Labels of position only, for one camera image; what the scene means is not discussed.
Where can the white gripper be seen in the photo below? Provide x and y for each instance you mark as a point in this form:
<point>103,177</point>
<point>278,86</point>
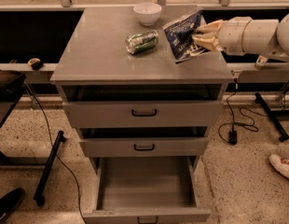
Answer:
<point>230,34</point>

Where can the blue chip bag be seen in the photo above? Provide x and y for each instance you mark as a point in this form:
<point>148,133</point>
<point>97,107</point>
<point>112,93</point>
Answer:
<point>179,35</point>

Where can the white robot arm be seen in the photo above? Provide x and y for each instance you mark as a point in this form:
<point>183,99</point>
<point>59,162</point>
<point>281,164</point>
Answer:
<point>244,35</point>

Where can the grey drawer cabinet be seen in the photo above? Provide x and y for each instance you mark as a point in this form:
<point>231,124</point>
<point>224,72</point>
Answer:
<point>96,67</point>

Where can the grey middle drawer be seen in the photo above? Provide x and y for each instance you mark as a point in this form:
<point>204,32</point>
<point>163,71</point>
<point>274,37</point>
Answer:
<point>143,147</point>

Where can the grey drawer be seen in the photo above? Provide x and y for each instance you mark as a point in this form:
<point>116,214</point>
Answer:
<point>143,147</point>
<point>146,190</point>
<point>141,114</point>

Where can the grey top drawer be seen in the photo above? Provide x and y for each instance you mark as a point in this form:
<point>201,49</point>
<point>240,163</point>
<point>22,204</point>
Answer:
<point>141,114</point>

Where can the grey bottom drawer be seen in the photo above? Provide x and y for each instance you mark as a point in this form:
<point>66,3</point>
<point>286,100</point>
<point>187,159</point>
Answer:
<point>146,190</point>

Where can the small clear bottle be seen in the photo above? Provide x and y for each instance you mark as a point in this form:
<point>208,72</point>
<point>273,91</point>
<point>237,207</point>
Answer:
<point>261,62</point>

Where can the white bowl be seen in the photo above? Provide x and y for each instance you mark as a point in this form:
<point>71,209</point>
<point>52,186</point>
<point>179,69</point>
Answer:
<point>147,13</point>

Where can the green soda can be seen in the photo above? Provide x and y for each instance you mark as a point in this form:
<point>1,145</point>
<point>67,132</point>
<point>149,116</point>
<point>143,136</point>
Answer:
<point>141,41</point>

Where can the black stand leg right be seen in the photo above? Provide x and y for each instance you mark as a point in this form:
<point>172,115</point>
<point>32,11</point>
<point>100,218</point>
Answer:
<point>283,134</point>

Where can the white red sneaker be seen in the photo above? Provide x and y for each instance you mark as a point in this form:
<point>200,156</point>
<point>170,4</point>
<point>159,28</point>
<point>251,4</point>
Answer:
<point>280,164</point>

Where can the yellow black tape measure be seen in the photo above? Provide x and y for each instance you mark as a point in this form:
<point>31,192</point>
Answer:
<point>35,63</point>

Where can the dark box on table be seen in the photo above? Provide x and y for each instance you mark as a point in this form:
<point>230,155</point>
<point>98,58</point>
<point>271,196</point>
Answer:
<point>11,85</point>

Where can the black table leg left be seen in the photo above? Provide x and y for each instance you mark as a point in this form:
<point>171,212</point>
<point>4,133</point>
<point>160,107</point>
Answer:
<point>38,195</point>

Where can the black shoe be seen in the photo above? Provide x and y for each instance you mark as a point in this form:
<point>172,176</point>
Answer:
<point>9,201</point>

